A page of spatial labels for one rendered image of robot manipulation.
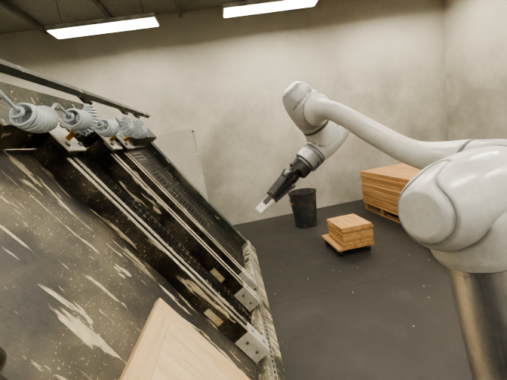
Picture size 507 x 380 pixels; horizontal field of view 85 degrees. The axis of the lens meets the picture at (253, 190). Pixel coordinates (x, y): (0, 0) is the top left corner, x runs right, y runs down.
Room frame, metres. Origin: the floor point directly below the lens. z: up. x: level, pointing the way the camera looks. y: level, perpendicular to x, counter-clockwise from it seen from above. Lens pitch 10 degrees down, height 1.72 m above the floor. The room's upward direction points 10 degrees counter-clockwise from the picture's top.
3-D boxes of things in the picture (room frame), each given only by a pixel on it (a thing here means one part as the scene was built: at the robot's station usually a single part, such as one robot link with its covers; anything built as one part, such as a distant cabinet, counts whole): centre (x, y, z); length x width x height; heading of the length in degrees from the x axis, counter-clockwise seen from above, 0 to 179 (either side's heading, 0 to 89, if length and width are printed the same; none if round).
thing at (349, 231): (3.71, -1.19, 0.20); 0.61 x 0.51 x 0.40; 5
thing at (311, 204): (4.99, -0.87, 0.33); 0.54 x 0.54 x 0.65
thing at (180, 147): (4.60, 1.10, 1.03); 0.60 x 0.58 x 2.05; 5
